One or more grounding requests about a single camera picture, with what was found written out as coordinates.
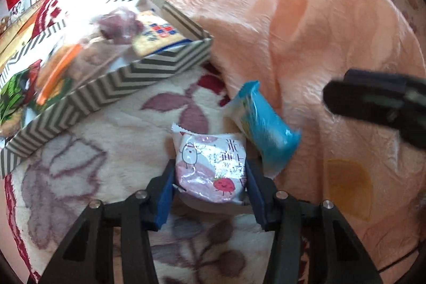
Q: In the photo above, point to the white and pink snack packet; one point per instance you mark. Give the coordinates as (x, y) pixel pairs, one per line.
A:
(209, 167)

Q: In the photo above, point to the floral plush blanket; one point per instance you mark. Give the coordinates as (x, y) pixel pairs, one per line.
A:
(100, 171)

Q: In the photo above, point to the clear bag of brown snacks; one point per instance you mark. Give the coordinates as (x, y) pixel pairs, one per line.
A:
(93, 59)

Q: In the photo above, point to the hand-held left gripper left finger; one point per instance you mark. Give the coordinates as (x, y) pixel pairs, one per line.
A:
(164, 204)

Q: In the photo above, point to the purple snack packet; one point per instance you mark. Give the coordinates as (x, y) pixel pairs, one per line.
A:
(119, 26)

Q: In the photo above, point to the green snack packet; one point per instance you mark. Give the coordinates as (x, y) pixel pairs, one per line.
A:
(11, 97)

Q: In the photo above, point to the red candy packet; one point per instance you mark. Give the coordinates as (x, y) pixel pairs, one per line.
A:
(35, 71)

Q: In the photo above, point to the wooden coffee table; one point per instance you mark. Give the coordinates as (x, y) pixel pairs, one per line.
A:
(13, 37)

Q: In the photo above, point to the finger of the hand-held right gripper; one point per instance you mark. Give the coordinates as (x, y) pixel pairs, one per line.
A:
(366, 104)
(382, 79)

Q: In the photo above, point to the yellow and blue cracker packet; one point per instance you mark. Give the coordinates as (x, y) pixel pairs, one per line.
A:
(153, 34)

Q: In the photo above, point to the round golden pastry packet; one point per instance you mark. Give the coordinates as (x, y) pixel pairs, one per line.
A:
(10, 124)

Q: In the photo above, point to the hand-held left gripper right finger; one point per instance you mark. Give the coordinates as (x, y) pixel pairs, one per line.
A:
(258, 200)

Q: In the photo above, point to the light blue snack packet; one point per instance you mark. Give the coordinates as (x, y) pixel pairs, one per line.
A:
(266, 131)

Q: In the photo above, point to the striped cardboard box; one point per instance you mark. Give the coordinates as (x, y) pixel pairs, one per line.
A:
(109, 84)

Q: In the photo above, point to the peach blanket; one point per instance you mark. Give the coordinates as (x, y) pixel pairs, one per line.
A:
(299, 21)

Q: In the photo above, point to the long brown cracker packet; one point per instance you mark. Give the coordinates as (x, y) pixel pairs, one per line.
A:
(56, 71)

